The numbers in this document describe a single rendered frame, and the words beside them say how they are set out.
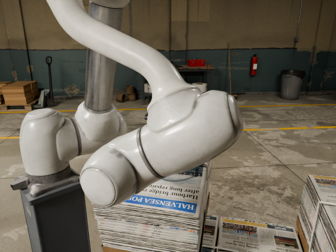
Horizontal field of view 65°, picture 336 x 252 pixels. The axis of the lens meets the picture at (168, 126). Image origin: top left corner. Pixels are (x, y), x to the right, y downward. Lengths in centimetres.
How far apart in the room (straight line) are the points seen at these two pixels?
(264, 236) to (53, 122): 86
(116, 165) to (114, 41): 24
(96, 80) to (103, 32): 39
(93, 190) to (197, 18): 702
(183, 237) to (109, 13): 65
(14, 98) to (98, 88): 593
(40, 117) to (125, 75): 630
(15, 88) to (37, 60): 121
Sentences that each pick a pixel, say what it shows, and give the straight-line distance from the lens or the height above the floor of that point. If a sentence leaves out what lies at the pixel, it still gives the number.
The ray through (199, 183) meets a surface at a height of 114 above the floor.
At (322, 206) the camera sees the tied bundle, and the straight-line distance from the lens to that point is 93.
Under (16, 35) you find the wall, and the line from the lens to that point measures 770.
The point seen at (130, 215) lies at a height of 108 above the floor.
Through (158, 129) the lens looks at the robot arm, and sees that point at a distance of 42.
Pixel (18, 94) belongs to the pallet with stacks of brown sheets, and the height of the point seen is 38.
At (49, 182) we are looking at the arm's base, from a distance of 105.
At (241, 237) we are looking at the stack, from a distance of 108.
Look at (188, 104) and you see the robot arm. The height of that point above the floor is 142.
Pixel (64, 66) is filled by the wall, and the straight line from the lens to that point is 747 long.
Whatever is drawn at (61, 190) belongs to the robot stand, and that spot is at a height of 100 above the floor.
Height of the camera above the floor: 151
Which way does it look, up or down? 18 degrees down
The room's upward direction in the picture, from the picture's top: straight up
